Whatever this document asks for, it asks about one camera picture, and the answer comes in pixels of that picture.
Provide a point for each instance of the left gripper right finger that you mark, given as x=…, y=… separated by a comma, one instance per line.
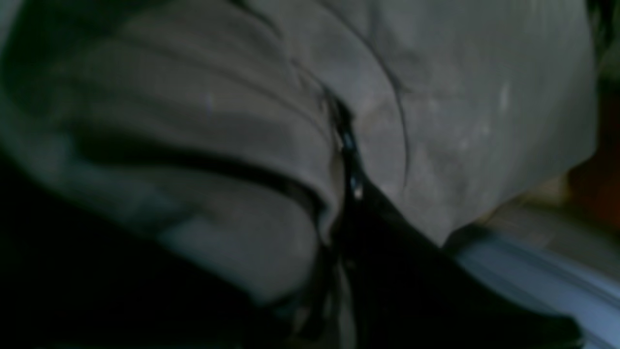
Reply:
x=409, y=294

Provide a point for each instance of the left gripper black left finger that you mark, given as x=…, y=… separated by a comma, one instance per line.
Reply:
x=309, y=318

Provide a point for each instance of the grey T-shirt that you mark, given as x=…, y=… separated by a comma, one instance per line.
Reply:
x=209, y=125

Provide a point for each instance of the white base housing left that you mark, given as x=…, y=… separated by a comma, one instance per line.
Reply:
x=542, y=281

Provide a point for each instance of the black table cloth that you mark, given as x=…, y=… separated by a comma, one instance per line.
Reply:
x=72, y=280

